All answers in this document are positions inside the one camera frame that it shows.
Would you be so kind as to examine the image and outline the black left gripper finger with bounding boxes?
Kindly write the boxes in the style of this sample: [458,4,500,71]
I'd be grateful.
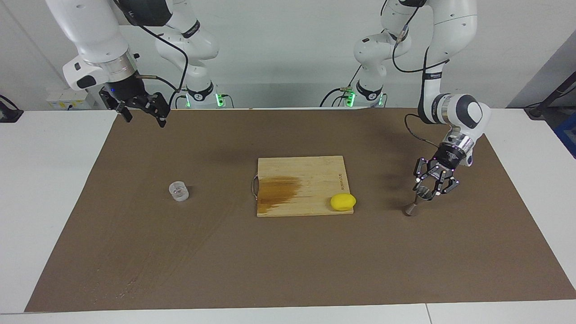
[429,169,461,201]
[413,157,440,194]

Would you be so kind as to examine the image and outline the wooden cutting board, metal handle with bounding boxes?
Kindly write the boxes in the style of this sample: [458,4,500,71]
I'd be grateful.
[252,156,355,218]

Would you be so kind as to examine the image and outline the steel double-cone jigger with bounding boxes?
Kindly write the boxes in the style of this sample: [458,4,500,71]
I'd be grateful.
[403,187,432,217]

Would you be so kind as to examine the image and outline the black clamp with cable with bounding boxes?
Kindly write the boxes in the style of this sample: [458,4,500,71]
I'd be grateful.
[0,94,24,123]

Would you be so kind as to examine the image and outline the yellow lemon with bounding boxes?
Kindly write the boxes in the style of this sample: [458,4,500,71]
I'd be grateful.
[330,193,357,212]

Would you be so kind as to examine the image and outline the white power strip box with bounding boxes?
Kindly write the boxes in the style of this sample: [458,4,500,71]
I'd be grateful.
[46,88,97,110]

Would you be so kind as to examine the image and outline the clear plastic cup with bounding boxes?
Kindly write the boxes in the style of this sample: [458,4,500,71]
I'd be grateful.
[169,180,191,203]

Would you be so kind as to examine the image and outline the black left arm base cables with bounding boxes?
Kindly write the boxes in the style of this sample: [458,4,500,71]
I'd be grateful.
[320,67,363,108]

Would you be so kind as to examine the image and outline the blue crate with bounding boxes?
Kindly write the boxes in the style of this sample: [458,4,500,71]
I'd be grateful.
[553,112,576,159]

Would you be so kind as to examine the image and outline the black stand leg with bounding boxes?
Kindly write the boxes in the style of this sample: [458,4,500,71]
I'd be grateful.
[524,71,576,120]

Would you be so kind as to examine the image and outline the brown table mat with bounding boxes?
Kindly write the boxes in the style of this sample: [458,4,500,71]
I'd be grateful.
[24,108,576,313]

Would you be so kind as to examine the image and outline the black right arm base cable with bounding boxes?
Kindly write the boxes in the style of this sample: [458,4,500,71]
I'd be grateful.
[168,87,189,110]

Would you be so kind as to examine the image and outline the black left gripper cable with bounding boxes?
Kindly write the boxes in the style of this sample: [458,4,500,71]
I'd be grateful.
[380,0,451,149]

